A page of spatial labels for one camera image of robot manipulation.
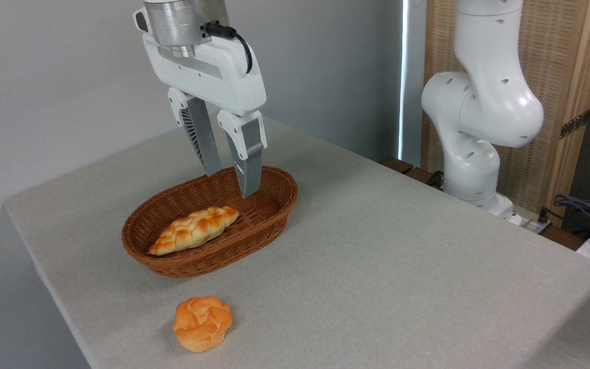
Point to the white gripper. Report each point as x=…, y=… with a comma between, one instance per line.
x=213, y=77

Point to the round orange bread bun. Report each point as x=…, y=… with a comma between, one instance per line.
x=202, y=323

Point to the long braided bread loaf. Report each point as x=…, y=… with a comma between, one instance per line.
x=192, y=230

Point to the brown wicker oval basket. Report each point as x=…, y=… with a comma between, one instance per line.
x=213, y=256

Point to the dark wooden robot platform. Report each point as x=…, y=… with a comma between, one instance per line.
x=400, y=165

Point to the grey tablecloth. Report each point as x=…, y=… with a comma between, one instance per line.
x=377, y=256

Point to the wooden woven folding screen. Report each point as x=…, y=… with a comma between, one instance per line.
x=561, y=51

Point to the metal screen hinge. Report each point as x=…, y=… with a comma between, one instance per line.
x=575, y=124

